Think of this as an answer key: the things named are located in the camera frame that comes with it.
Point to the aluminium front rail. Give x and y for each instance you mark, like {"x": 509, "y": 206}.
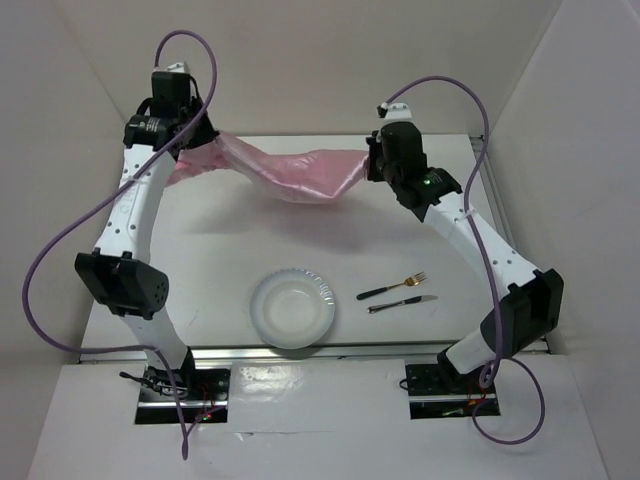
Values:
{"x": 209, "y": 351}

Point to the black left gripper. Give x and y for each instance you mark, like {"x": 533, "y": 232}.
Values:
{"x": 206, "y": 134}

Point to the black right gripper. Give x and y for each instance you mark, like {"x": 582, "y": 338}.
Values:
{"x": 375, "y": 142}

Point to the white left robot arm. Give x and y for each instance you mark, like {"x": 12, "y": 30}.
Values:
{"x": 118, "y": 271}

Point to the aluminium right side rail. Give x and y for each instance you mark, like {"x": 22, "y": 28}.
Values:
{"x": 485, "y": 195}

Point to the silver knife black handle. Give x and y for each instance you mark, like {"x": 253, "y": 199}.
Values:
{"x": 409, "y": 301}

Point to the gold fork black handle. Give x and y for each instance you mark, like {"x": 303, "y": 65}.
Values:
{"x": 411, "y": 281}

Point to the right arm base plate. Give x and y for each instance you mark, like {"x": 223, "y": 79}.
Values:
{"x": 432, "y": 397}

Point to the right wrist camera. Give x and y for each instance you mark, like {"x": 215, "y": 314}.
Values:
{"x": 394, "y": 112}

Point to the pink satin rose cloth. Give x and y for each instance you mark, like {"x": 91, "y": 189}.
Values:
{"x": 315, "y": 177}

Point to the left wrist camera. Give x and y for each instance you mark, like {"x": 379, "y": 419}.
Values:
{"x": 178, "y": 67}

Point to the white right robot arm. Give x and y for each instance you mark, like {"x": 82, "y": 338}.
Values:
{"x": 527, "y": 301}

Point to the white scalloped plate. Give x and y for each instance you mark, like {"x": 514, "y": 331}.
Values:
{"x": 292, "y": 308}

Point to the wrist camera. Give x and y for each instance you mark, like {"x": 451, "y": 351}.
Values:
{"x": 178, "y": 67}
{"x": 394, "y": 112}

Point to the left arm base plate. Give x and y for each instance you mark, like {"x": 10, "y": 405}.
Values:
{"x": 206, "y": 401}

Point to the aluminium rail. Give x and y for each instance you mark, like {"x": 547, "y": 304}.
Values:
{"x": 209, "y": 351}
{"x": 485, "y": 195}

